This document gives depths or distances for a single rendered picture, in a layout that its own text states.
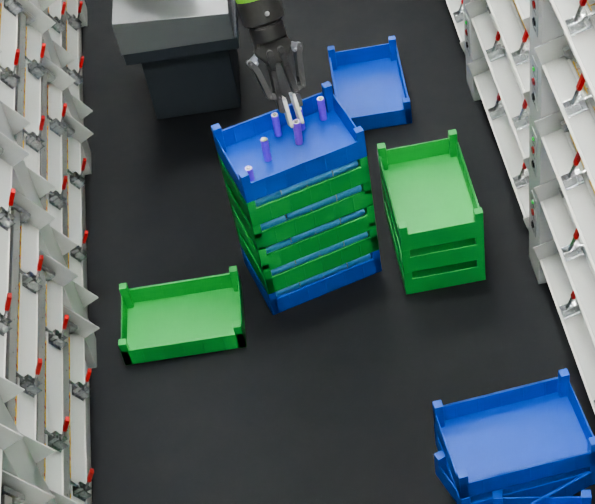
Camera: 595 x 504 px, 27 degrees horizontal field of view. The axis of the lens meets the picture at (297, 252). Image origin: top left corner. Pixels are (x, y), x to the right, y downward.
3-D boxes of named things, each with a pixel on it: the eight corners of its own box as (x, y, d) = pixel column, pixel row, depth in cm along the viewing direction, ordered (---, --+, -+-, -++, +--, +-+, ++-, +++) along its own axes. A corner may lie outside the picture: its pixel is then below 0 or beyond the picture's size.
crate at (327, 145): (246, 203, 282) (241, 178, 276) (216, 150, 295) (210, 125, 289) (367, 156, 287) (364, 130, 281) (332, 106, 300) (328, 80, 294)
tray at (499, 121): (534, 242, 309) (517, 208, 300) (478, 87, 351) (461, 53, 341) (612, 210, 305) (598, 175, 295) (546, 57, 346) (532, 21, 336)
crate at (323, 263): (268, 295, 305) (263, 273, 299) (239, 241, 319) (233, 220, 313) (379, 249, 310) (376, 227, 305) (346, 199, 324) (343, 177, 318)
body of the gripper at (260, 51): (277, 12, 272) (290, 53, 276) (241, 26, 271) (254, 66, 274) (287, 17, 265) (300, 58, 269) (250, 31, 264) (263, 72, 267)
